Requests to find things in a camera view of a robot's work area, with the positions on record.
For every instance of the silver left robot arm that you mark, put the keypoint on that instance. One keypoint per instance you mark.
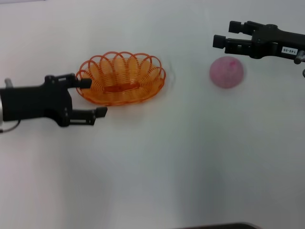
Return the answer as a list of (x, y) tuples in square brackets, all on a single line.
[(1, 112)]

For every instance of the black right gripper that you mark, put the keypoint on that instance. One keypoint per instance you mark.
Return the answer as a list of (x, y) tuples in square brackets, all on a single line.
[(269, 43)]

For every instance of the silver connector stud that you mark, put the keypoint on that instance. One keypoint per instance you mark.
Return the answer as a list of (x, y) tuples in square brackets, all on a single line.
[(8, 83), (299, 57)]

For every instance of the dark rounded robot base edge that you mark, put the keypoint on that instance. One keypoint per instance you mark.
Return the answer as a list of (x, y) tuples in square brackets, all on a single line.
[(226, 226)]

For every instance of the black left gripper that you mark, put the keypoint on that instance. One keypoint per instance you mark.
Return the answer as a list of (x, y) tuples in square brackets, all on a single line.
[(35, 102)]

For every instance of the pink peach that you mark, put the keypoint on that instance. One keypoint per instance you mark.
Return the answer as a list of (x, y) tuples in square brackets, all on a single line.
[(226, 71)]

